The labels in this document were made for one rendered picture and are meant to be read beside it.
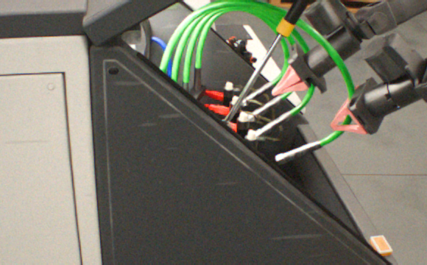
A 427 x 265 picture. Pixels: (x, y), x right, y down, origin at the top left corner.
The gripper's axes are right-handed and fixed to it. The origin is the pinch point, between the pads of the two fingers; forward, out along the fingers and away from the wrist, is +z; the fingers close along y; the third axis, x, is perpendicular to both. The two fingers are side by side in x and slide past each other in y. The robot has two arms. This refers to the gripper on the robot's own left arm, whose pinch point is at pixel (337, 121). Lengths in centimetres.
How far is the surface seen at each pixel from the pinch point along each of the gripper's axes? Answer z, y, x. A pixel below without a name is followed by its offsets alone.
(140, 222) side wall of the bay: 7.1, 41.5, -15.3
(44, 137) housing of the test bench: 2, 46, -34
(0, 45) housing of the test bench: -5, 46, -46
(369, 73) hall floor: 173, -287, 90
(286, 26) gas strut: -20.6, 21.5, -23.8
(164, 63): 15.8, 9.5, -29.4
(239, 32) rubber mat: 74, -81, -17
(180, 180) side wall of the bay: -0.4, 36.4, -16.6
